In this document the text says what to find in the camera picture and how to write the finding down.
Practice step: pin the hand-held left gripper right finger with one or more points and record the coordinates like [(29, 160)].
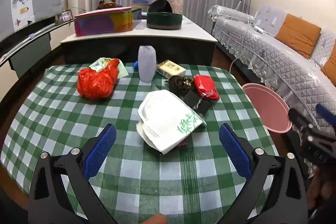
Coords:
[(235, 150)]

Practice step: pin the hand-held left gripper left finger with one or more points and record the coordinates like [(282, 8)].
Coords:
[(101, 148)]

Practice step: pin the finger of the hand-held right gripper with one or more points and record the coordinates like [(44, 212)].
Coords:
[(325, 111), (302, 119)]

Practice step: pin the pink plastic basin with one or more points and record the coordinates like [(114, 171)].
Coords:
[(265, 108)]

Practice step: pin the black card package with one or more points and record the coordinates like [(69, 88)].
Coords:
[(195, 102)]

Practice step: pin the red plastic bag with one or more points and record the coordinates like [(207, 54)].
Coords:
[(94, 85)]

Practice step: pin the white bamboo print food box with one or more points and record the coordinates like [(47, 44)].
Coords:
[(162, 119)]

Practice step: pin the red packet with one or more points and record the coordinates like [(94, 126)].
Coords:
[(206, 87)]

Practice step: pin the green snack packet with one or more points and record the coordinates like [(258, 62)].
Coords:
[(99, 64)]

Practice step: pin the black scrunchie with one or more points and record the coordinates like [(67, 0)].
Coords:
[(176, 85)]

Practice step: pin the blue wrapper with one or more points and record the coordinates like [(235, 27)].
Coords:
[(135, 65)]

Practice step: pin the pale ribbed paper cup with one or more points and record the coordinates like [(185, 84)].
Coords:
[(147, 64)]

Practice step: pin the cream tissue pack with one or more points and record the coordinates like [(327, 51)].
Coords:
[(170, 69)]

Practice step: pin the person's right hand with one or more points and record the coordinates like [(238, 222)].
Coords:
[(317, 187)]

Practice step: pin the person's left hand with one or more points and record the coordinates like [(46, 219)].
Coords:
[(156, 219)]

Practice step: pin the orange cushion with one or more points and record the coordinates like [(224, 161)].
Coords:
[(298, 35), (331, 69)]

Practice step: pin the green checked tablecloth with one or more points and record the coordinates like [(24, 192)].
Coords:
[(136, 182)]

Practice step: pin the grey quilted covered sofa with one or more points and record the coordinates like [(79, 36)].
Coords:
[(262, 56)]

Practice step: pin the white charger plug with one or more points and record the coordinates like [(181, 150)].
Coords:
[(259, 29)]

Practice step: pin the white top coffee table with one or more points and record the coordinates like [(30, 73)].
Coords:
[(136, 49)]

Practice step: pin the dark television stand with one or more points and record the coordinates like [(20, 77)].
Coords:
[(29, 48)]

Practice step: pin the multicoloured storage box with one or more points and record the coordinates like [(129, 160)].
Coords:
[(102, 23)]

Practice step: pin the dark green round bowl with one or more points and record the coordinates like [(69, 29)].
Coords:
[(164, 20)]

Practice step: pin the brown plush toy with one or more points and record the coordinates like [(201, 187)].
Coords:
[(106, 5)]

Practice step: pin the stack of coloured plastic bowls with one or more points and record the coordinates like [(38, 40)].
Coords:
[(140, 5)]

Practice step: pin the black pouch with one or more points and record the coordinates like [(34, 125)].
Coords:
[(160, 6)]

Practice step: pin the grey cloth covered television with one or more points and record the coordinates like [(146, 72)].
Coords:
[(29, 6)]

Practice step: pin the pink lace basket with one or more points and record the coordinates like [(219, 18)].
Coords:
[(176, 2)]

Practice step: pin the small photo frame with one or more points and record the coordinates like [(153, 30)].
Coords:
[(65, 17)]

